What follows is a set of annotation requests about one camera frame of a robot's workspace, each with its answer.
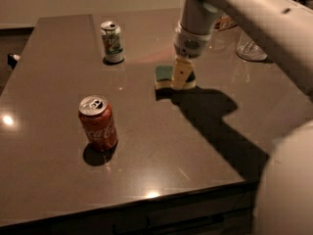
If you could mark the red coca-cola can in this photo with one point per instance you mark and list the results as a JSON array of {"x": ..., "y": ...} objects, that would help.
[{"x": 96, "y": 117}]

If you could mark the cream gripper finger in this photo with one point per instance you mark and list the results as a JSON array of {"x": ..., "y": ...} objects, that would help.
[{"x": 182, "y": 70}]

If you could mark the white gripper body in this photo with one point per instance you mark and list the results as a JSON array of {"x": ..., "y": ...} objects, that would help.
[{"x": 190, "y": 44}]

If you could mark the glass jar with black lid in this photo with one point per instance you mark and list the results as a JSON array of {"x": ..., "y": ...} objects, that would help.
[{"x": 224, "y": 22}]

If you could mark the green 7up can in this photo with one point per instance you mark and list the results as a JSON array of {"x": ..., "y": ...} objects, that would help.
[{"x": 111, "y": 36}]

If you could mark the clear plastic measuring cup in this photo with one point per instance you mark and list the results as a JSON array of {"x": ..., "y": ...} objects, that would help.
[{"x": 248, "y": 50}]

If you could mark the green and yellow sponge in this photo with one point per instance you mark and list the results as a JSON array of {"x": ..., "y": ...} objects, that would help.
[{"x": 163, "y": 75}]

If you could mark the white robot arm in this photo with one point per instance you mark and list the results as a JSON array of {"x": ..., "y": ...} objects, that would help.
[{"x": 283, "y": 30}]

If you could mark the black chair part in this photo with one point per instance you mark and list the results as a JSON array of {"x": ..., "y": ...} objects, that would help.
[{"x": 12, "y": 60}]

